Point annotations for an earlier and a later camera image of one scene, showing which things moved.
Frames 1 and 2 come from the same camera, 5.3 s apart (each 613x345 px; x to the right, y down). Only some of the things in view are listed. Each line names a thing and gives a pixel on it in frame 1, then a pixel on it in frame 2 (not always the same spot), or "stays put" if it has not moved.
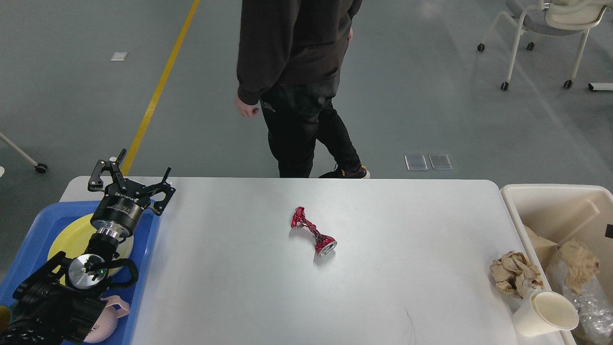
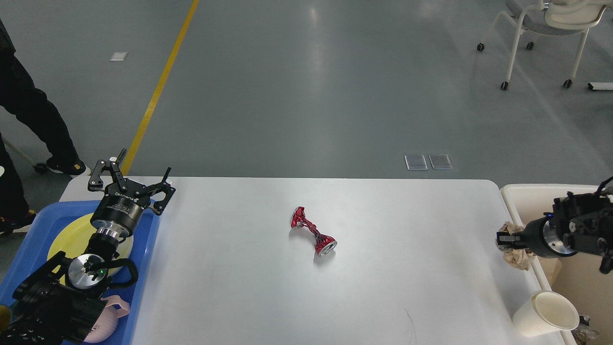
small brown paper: (513, 273) to (520, 258)
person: (290, 54) to (22, 96)
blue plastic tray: (31, 253) stays put
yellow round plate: (71, 240) stays put
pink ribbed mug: (105, 325) stays put
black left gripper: (118, 210) stays put
